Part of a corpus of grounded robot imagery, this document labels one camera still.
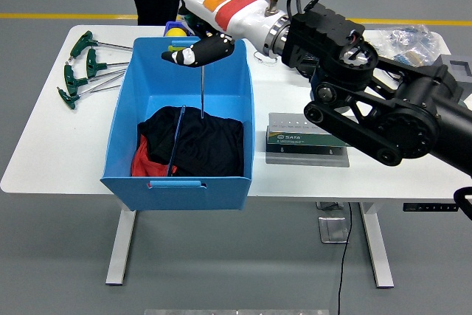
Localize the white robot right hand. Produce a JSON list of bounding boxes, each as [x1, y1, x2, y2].
[[161, 0, 288, 69]]

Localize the small green T-handle hex key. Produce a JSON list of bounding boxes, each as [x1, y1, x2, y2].
[[183, 13, 206, 120]]

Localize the large blue plastic bin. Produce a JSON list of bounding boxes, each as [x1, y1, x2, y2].
[[100, 37, 256, 212]]

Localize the large green T-handle hex key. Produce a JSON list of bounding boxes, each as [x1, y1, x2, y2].
[[165, 105, 187, 178]]

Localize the grey green hex key rack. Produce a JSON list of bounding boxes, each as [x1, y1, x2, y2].
[[265, 112, 350, 168]]

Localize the small dark blue bin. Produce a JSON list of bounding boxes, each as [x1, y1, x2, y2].
[[164, 21, 196, 52]]

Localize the black cloth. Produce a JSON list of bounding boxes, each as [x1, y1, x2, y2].
[[136, 106, 245, 178]]

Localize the red cloth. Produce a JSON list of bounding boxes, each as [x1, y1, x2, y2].
[[131, 134, 178, 178]]

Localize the clear plastic bag of parts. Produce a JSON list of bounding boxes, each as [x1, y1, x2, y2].
[[378, 24, 443, 67]]

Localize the grey square block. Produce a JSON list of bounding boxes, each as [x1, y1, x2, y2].
[[438, 53, 472, 82]]

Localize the silver floor socket plate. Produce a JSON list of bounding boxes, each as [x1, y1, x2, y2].
[[318, 216, 350, 244]]

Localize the white table leg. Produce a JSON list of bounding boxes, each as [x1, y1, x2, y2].
[[359, 202, 395, 289], [105, 210, 137, 286]]

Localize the black table control panel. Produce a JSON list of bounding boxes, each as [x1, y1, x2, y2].
[[402, 202, 459, 212]]

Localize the thin wire loop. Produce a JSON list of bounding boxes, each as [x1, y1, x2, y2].
[[253, 51, 280, 67]]

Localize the black floor cable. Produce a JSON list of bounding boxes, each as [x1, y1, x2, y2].
[[337, 202, 353, 315]]

